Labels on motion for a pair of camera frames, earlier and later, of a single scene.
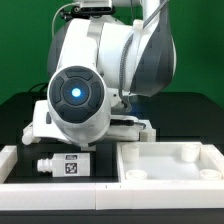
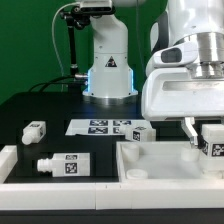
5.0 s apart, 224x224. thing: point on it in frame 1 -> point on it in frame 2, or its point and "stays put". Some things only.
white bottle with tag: [75, 164] stays put
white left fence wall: [8, 160] stays put
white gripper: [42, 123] -> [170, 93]
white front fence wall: [113, 195] stays put
